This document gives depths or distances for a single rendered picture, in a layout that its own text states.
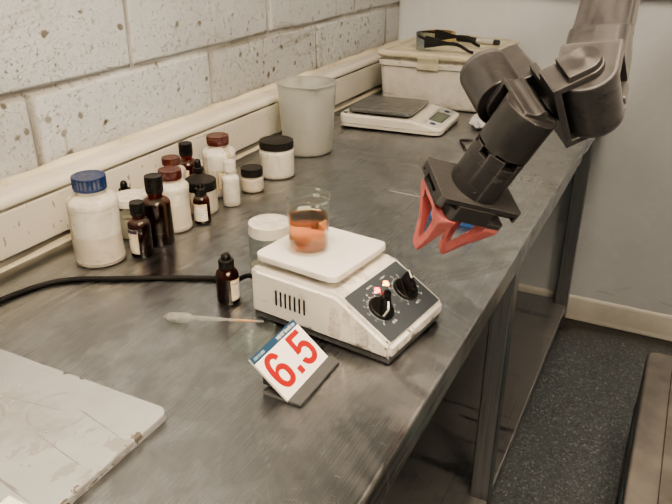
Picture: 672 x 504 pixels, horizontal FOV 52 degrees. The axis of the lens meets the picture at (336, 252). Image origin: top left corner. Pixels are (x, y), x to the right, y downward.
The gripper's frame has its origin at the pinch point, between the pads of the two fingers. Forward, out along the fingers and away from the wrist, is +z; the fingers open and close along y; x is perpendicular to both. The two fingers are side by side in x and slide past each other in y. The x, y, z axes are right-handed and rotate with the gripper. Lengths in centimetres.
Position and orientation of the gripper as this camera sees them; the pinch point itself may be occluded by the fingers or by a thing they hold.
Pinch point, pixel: (431, 243)
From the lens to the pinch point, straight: 79.9
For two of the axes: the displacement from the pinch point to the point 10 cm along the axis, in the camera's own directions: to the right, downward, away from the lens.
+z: -4.1, 6.6, 6.3
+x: 1.9, 7.3, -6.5
